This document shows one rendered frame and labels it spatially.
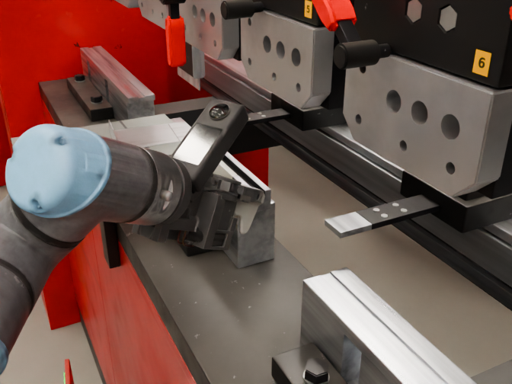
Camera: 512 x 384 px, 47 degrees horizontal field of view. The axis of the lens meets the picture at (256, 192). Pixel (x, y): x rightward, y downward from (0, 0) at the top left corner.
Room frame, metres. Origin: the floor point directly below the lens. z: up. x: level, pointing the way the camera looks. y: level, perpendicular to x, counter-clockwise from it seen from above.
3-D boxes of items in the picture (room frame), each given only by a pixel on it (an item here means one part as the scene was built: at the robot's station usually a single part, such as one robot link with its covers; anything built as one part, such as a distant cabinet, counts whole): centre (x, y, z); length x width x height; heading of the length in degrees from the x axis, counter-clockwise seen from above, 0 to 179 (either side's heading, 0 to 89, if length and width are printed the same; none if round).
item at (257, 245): (0.88, 0.09, 0.92); 0.39 x 0.06 x 0.10; 26
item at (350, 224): (0.65, -0.21, 1.01); 0.26 x 0.12 x 0.05; 116
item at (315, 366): (0.45, -0.06, 0.91); 0.03 x 0.03 x 0.02
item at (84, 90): (1.44, 0.43, 0.89); 0.30 x 0.05 x 0.03; 26
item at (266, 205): (0.79, 0.04, 0.98); 0.20 x 0.03 x 0.03; 26
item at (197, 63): (0.93, 0.11, 1.13); 0.10 x 0.02 x 0.10; 26
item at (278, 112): (1.00, -0.04, 1.01); 0.26 x 0.12 x 0.05; 116
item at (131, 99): (1.42, 0.36, 0.92); 0.50 x 0.06 x 0.10; 26
